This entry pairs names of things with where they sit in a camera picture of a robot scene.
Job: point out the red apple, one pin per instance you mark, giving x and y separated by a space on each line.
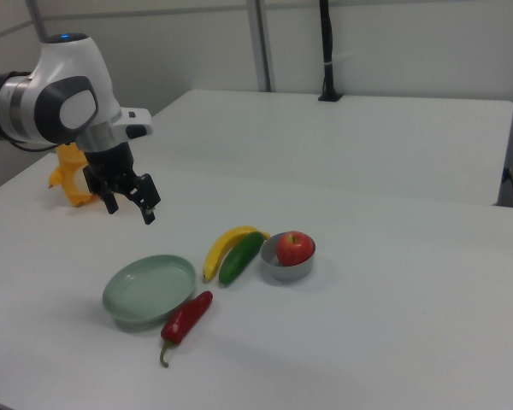
295 250

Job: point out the pale green plate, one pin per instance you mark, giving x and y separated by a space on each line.
147 288

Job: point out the yellow banana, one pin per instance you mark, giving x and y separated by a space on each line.
218 252

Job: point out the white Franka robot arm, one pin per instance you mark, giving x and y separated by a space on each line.
55 64

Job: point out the grey round bowl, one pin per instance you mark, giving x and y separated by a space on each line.
288 271

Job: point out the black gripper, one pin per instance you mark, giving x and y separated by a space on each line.
109 166

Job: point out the green cucumber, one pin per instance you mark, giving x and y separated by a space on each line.
239 258

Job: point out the red chili pepper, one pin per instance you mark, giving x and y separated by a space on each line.
186 318

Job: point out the wide aluminium partition post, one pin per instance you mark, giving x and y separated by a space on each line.
261 42

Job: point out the yellow toy figure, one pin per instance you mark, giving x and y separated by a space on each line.
70 175

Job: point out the thin aluminium partition post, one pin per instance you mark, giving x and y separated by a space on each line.
36 19

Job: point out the black camera pole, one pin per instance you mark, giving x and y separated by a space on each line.
327 51

